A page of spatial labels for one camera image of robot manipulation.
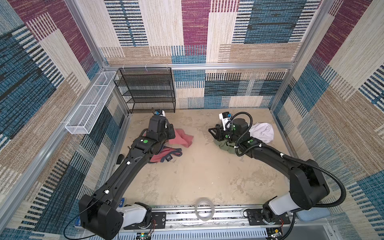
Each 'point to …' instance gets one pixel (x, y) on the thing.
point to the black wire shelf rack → (147, 89)
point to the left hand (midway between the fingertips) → (171, 125)
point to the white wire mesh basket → (82, 120)
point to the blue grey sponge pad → (314, 213)
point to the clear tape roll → (212, 206)
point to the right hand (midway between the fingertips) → (211, 131)
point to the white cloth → (263, 130)
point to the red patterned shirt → (167, 153)
